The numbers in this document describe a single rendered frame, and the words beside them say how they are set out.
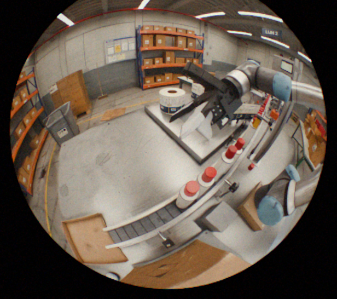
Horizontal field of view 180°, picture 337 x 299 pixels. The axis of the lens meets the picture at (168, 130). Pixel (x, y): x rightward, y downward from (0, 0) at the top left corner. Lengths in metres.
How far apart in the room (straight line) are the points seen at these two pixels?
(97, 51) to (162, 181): 4.58
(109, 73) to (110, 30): 1.84
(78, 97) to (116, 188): 3.08
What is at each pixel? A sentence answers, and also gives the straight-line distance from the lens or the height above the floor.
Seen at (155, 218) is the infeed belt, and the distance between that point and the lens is 0.44.
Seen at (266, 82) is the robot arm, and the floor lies 1.30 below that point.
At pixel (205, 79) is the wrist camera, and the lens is 0.25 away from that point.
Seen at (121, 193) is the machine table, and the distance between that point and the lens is 0.55.
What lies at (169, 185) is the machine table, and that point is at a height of 0.83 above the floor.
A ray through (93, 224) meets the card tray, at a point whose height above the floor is 0.83.
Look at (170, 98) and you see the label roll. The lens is 0.76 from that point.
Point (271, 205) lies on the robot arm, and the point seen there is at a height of 1.09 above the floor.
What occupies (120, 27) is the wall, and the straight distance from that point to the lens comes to 4.81.
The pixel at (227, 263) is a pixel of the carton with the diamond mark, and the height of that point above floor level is 1.12.
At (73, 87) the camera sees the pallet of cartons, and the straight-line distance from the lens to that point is 3.40.
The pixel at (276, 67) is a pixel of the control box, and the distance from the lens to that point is 0.68.
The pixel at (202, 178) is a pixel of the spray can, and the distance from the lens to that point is 0.30.
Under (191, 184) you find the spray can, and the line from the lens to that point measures 0.25.
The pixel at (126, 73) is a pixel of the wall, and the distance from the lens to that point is 4.65.
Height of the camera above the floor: 1.32
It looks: 41 degrees down
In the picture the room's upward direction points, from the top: straight up
